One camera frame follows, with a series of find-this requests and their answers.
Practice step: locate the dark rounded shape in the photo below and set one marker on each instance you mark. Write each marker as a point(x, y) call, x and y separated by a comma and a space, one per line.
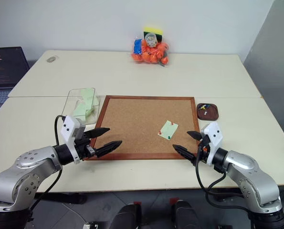
point(128, 215)
point(184, 214)

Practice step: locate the light green paper sheet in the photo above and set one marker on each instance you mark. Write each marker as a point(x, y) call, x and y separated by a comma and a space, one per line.
point(85, 105)

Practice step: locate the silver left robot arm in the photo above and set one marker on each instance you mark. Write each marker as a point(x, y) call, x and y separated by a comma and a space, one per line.
point(17, 171)

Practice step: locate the clear plastic cup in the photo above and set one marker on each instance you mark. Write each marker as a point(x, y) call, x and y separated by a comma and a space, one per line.
point(150, 39)

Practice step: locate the plastic bag of orange pieces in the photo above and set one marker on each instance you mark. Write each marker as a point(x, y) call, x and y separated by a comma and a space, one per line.
point(153, 56)

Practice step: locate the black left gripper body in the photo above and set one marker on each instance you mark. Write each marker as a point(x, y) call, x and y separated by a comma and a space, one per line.
point(83, 146)

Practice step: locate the dark laptop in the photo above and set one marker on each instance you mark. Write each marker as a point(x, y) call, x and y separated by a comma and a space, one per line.
point(5, 69)

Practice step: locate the wood-framed cork board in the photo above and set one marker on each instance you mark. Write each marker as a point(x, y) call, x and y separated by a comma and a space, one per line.
point(137, 124)

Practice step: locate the clear plastic container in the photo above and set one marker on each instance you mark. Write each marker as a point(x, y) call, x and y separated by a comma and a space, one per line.
point(70, 105)

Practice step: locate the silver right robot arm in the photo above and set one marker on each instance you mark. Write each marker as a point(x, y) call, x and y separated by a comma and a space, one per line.
point(249, 171)

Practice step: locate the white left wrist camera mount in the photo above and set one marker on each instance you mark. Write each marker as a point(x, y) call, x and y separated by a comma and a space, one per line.
point(69, 126)

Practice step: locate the yellow and green sponge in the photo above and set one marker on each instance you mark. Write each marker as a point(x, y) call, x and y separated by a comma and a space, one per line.
point(153, 29)

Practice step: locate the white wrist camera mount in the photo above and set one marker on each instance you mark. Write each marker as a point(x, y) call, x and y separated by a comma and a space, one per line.
point(214, 138)
point(69, 126)

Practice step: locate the brown square tray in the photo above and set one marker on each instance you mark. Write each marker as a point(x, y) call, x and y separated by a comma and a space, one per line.
point(212, 114)

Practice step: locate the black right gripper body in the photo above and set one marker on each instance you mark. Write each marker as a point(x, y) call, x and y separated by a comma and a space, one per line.
point(203, 152)

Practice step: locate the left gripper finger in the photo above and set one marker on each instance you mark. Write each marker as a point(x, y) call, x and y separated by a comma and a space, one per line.
point(108, 148)
point(98, 132)

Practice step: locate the pale green paper note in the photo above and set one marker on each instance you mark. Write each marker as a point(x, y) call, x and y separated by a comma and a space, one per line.
point(167, 129)

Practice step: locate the grey partition panel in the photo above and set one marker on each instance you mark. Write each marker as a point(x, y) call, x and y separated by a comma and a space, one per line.
point(275, 71)

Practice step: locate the blue packet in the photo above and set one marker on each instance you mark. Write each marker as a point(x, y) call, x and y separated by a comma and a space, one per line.
point(137, 46)

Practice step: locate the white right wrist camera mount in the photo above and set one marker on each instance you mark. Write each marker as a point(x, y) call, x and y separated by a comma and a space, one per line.
point(214, 138)

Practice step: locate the grey oval table grommet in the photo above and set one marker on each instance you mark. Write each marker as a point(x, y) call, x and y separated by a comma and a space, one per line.
point(52, 59)

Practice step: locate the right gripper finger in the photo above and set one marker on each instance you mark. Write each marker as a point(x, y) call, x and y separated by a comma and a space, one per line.
point(184, 152)
point(194, 135)

